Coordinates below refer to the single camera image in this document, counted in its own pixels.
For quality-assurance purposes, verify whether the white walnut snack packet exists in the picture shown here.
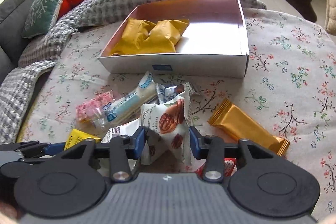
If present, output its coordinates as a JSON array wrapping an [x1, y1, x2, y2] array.
[[139, 90, 191, 165]]

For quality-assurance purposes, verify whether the gold snack bar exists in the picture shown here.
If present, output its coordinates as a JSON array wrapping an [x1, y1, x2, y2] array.
[[208, 99, 290, 156]]

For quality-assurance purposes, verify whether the grey checked blanket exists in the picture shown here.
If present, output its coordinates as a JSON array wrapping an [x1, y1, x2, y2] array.
[[1, 0, 266, 143]]

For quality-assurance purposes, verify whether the pink snack packet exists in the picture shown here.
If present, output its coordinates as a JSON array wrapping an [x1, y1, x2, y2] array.
[[75, 90, 116, 123]]

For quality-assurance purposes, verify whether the white pink-lined cardboard box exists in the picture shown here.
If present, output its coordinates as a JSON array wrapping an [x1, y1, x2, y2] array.
[[98, 0, 249, 79]]

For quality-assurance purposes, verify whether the red snack packet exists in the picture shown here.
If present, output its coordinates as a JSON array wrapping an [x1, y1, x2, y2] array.
[[195, 158, 236, 177]]

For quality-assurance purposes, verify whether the floral tablecloth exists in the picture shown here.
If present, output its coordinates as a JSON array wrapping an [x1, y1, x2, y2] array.
[[18, 9, 335, 219]]

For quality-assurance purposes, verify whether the green snowflake cushion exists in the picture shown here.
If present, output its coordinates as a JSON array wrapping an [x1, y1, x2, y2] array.
[[22, 0, 64, 39]]

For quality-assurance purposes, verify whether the white blue snack packet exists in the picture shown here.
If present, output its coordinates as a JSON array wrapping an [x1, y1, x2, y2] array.
[[92, 71, 157, 130]]

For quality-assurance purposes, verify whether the bright yellow snack packet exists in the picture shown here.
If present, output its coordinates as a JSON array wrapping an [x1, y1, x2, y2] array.
[[64, 129, 101, 150]]

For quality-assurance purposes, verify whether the grey sofa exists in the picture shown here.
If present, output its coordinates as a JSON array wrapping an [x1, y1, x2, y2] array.
[[0, 0, 34, 81]]

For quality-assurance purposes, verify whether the small blue white candy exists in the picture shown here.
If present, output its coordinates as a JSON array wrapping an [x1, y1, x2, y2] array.
[[156, 82, 199, 104]]

